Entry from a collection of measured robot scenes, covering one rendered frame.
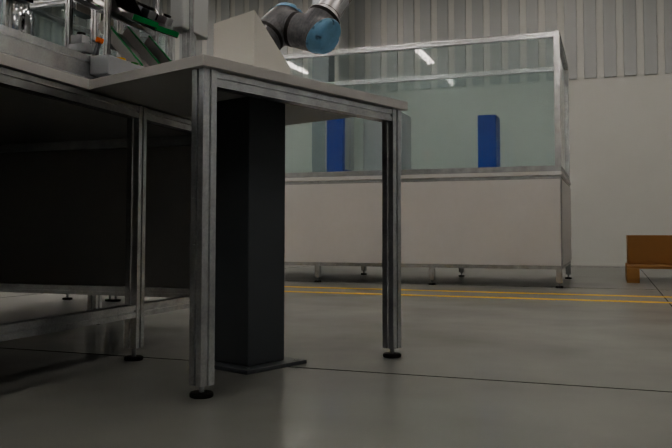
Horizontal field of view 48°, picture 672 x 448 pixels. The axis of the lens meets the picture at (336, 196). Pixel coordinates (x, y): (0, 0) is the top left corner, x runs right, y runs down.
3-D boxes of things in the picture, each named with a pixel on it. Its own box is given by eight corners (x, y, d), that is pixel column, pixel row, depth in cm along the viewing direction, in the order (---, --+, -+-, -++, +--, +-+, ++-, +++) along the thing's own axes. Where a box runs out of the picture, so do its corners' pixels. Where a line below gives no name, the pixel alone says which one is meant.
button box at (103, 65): (147, 86, 253) (147, 67, 254) (108, 73, 234) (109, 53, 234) (128, 87, 256) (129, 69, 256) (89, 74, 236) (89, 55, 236)
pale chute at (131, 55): (160, 80, 288) (167, 71, 286) (135, 74, 276) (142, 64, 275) (122, 35, 298) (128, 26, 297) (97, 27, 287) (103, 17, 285)
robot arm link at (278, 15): (257, 48, 257) (280, 26, 264) (290, 56, 251) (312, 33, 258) (249, 17, 249) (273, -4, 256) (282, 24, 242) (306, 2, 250)
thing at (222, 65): (407, 110, 259) (407, 101, 259) (202, 65, 190) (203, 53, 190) (262, 128, 304) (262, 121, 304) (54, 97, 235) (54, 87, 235)
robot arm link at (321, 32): (290, 55, 253) (366, -55, 274) (327, 64, 246) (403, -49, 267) (278, 29, 244) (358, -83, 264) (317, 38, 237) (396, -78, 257)
